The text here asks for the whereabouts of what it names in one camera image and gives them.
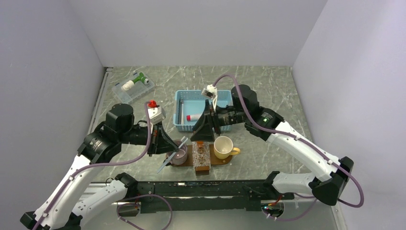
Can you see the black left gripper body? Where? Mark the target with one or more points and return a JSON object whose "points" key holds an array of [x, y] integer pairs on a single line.
{"points": [[139, 135]]}

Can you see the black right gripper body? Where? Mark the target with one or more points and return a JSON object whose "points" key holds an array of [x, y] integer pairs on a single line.
{"points": [[229, 115]]}

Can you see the white toothpaste tube red cap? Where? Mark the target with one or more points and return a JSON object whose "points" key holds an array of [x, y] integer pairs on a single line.
{"points": [[193, 117]]}

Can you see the purple grey mug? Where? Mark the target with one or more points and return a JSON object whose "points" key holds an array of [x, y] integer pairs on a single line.
{"points": [[180, 156]]}

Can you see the yellow mug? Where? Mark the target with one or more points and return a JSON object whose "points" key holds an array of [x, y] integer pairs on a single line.
{"points": [[224, 147]]}

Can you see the clear acrylic holder wooden base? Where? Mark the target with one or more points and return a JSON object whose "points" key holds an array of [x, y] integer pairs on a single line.
{"points": [[201, 158]]}

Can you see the brown oval wooden tray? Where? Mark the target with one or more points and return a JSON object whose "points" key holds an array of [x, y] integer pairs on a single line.
{"points": [[214, 159]]}

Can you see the light blue plastic basket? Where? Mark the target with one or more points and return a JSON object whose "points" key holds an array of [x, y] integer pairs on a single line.
{"points": [[194, 104]]}

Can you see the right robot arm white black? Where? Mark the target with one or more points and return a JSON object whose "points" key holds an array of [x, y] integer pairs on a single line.
{"points": [[329, 174]]}

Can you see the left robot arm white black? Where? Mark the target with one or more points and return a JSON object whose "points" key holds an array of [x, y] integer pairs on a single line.
{"points": [[64, 209]]}

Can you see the clear plastic storage box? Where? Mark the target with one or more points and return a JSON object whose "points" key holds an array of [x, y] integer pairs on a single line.
{"points": [[134, 93]]}

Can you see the green white toy bottle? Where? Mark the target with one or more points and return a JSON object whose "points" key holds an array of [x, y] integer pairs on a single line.
{"points": [[139, 77]]}

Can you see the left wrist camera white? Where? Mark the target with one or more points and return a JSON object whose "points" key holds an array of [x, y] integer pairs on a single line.
{"points": [[156, 112]]}

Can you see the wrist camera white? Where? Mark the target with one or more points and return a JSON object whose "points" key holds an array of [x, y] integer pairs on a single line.
{"points": [[156, 112], [211, 92]]}

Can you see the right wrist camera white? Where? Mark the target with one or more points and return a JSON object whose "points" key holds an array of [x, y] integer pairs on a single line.
{"points": [[211, 92]]}

